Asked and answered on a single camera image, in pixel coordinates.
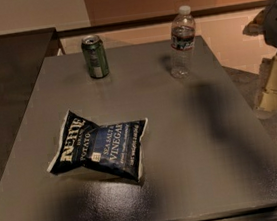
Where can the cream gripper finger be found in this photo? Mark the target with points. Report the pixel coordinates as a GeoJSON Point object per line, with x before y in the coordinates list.
{"type": "Point", "coordinates": [265, 102]}
{"type": "Point", "coordinates": [256, 25]}

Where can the clear plastic water bottle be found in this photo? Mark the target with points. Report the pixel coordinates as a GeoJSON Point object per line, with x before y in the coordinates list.
{"type": "Point", "coordinates": [182, 42]}

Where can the green soda can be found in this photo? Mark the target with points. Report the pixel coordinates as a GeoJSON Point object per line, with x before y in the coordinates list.
{"type": "Point", "coordinates": [94, 53]}

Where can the blue potato chips bag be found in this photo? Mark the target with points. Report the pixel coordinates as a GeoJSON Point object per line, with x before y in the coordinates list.
{"type": "Point", "coordinates": [112, 148]}

